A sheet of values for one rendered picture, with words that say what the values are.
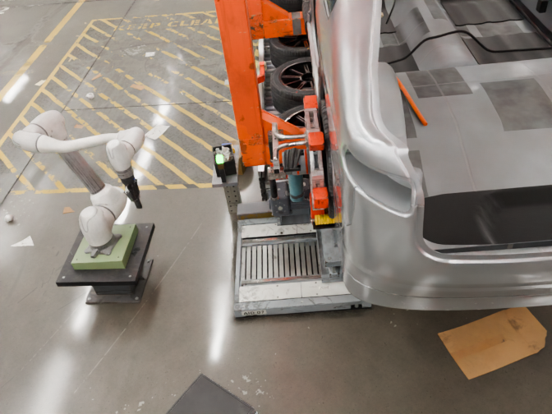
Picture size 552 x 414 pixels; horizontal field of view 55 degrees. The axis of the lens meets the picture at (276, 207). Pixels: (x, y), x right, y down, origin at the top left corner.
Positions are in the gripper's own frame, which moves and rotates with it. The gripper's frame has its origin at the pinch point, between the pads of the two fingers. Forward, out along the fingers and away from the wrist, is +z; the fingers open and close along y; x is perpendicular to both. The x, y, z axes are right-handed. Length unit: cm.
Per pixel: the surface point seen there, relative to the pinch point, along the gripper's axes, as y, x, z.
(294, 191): -40, 81, 19
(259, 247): -38, 50, 69
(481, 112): -61, 183, -24
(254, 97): -68, 55, -29
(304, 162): -28, 92, -12
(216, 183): -55, 23, 28
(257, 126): -68, 54, -8
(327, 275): -12, 102, 62
